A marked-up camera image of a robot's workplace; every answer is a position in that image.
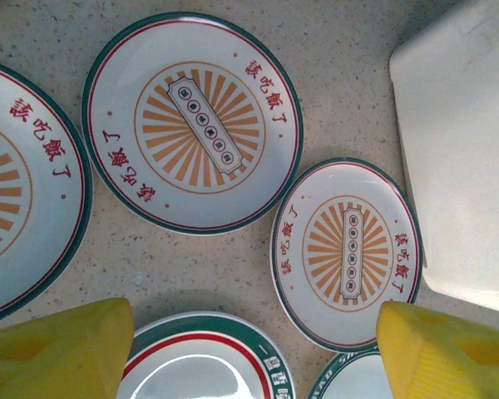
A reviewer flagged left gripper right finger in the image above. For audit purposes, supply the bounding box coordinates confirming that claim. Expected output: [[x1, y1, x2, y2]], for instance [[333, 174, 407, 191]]
[[375, 300, 499, 399]]

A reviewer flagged medium orange sunburst plate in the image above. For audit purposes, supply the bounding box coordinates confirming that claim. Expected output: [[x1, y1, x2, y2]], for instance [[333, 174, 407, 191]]
[[81, 11, 304, 236]]

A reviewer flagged white plastic bin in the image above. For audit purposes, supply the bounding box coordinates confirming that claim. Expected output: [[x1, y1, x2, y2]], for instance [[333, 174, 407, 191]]
[[388, 0, 499, 318]]

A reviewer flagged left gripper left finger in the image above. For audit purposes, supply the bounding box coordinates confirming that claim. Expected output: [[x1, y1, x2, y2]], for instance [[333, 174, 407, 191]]
[[0, 296, 136, 399]]

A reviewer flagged red and green rimmed plate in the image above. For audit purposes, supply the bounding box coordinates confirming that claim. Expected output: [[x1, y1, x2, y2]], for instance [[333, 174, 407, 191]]
[[115, 310, 297, 399]]

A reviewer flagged small orange sunburst plate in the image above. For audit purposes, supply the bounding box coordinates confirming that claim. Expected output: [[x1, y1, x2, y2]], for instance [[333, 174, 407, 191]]
[[269, 156, 423, 353]]

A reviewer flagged large orange sunburst plate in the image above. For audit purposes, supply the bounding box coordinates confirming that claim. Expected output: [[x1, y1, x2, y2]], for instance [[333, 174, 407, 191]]
[[0, 57, 94, 329]]

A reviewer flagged large dark green lettered plate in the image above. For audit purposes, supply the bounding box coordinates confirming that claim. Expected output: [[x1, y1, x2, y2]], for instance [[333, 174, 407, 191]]
[[305, 348, 396, 399]]

